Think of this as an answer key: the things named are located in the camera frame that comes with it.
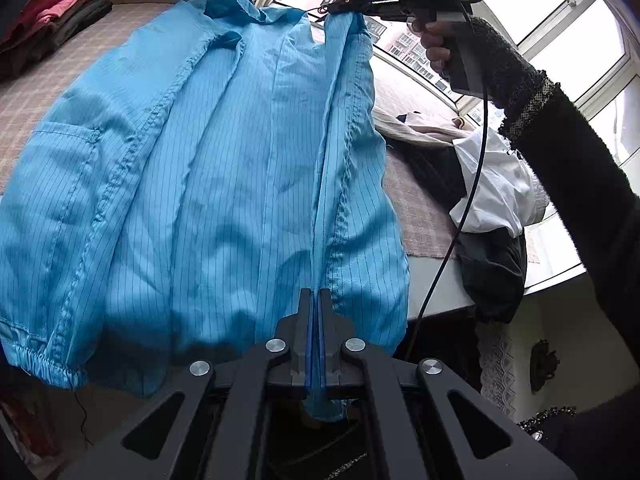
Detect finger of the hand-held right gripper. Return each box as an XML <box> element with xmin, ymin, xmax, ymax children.
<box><xmin>320</xmin><ymin>0</ymin><xmax>363</xmax><ymax>15</ymax></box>

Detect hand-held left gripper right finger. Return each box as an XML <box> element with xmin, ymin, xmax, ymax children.
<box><xmin>319</xmin><ymin>287</ymin><xmax>576</xmax><ymax>480</ymax></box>

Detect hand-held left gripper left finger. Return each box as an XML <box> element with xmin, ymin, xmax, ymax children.
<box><xmin>60</xmin><ymin>287</ymin><xmax>318</xmax><ymax>480</ymax></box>

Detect blue striped jacket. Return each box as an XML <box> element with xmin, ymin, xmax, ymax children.
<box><xmin>0</xmin><ymin>0</ymin><xmax>411</xmax><ymax>421</ymax></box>

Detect person's right forearm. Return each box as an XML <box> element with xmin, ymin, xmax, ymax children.
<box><xmin>467</xmin><ymin>15</ymin><xmax>640</xmax><ymax>411</ymax></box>

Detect stack of folded clothes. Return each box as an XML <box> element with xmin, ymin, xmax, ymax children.
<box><xmin>0</xmin><ymin>0</ymin><xmax>113</xmax><ymax>81</ymax></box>
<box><xmin>0</xmin><ymin>0</ymin><xmax>101</xmax><ymax>43</ymax></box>

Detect person's right hand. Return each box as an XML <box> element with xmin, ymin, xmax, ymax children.
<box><xmin>407</xmin><ymin>16</ymin><xmax>451</xmax><ymax>78</ymax></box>

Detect pink plaid blanket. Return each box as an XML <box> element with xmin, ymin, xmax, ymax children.
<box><xmin>0</xmin><ymin>2</ymin><xmax>461</xmax><ymax>261</ymax></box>

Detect white lace cloth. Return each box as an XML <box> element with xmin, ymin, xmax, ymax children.
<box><xmin>481</xmin><ymin>330</ymin><xmax>518</xmax><ymax>413</ymax></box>

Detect black ribbed garment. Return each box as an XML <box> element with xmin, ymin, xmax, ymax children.
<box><xmin>397</xmin><ymin>135</ymin><xmax>473</xmax><ymax>221</ymax></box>

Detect person's black top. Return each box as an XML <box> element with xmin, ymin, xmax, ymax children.
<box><xmin>517</xmin><ymin>400</ymin><xmax>640</xmax><ymax>480</ymax></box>

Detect pink folded garment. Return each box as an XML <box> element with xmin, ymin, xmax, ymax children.
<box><xmin>35</xmin><ymin>0</ymin><xmax>86</xmax><ymax>23</ymax></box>

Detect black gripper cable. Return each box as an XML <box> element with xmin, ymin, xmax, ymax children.
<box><xmin>402</xmin><ymin>0</ymin><xmax>493</xmax><ymax>366</ymax></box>

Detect white window frame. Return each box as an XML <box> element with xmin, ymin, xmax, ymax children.
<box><xmin>240</xmin><ymin>0</ymin><xmax>640</xmax><ymax>171</ymax></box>

